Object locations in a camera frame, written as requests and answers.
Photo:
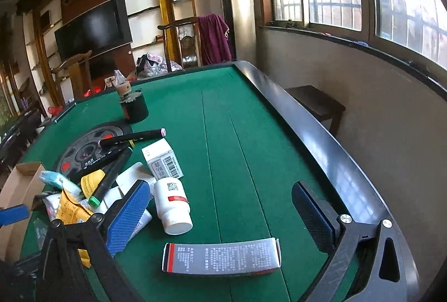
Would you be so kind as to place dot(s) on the purple cloth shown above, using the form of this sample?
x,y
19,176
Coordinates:
x,y
213,40

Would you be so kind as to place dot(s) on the yellow packet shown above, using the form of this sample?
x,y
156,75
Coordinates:
x,y
70,211

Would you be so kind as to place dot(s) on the dark green bar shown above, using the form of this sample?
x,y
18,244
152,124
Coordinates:
x,y
64,112

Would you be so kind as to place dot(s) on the red plastic bag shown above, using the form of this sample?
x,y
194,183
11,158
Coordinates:
x,y
52,110

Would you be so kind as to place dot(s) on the cardboard box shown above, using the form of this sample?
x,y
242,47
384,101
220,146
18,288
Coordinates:
x,y
17,183

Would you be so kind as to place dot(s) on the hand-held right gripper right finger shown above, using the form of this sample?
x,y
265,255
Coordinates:
x,y
314,218

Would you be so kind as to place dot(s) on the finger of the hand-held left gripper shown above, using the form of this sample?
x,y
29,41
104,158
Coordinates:
x,y
12,214

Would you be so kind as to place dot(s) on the round table centre disc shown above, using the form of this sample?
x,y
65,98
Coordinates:
x,y
83,144

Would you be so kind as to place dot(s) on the black marker pink cap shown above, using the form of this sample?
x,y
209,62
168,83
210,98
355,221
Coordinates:
x,y
132,137

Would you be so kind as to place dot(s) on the black marker green cap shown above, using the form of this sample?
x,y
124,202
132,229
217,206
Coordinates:
x,y
108,179

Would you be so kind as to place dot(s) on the brown side table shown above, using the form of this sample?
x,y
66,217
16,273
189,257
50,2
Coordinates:
x,y
310,99

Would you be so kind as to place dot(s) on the black television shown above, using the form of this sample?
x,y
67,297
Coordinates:
x,y
94,29

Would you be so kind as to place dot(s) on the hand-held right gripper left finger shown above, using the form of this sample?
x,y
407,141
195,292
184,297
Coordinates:
x,y
129,214

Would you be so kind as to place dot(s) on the wooden chair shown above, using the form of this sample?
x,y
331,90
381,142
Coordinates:
x,y
75,71
167,43

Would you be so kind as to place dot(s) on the teal tissue packet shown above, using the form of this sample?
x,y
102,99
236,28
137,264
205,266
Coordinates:
x,y
56,179

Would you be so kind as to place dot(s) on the small white barcode box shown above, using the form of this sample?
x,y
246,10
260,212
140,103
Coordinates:
x,y
160,155

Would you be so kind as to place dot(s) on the white red label pill bottle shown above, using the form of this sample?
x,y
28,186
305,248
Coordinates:
x,y
173,207

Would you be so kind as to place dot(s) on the floral bag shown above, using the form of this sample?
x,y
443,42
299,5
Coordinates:
x,y
153,64

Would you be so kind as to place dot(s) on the long grey box red end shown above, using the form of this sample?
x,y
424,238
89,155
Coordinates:
x,y
223,256

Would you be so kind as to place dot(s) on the standing air conditioner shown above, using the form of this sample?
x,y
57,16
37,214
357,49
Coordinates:
x,y
241,8

